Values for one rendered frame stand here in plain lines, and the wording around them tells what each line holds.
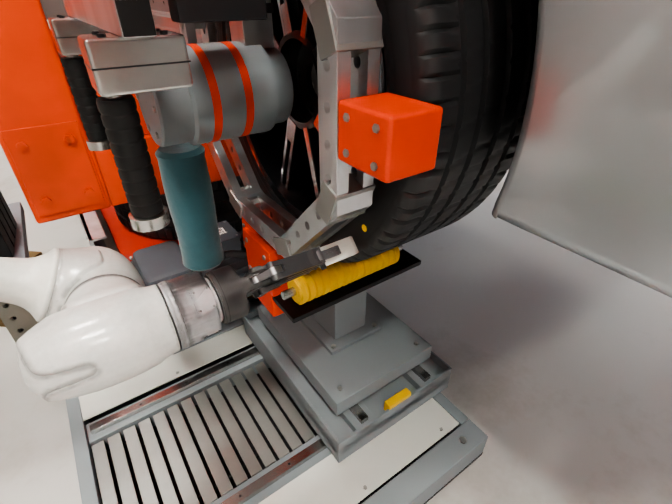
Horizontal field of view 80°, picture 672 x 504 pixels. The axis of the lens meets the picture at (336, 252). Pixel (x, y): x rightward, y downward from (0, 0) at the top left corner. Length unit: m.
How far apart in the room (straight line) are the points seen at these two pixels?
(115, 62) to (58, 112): 0.65
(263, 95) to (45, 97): 0.57
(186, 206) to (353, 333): 0.52
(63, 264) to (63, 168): 0.52
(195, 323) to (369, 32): 0.39
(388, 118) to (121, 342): 0.37
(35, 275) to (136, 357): 0.20
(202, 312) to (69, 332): 0.14
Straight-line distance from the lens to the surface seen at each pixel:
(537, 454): 1.25
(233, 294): 0.53
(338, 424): 1.00
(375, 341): 1.06
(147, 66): 0.46
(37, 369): 0.52
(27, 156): 1.12
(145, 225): 0.51
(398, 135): 0.42
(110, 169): 1.14
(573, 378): 1.46
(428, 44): 0.49
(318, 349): 1.04
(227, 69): 0.64
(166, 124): 0.62
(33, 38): 1.08
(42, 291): 0.63
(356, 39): 0.48
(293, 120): 0.79
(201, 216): 0.83
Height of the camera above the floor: 0.99
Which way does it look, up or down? 33 degrees down
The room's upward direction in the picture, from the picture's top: straight up
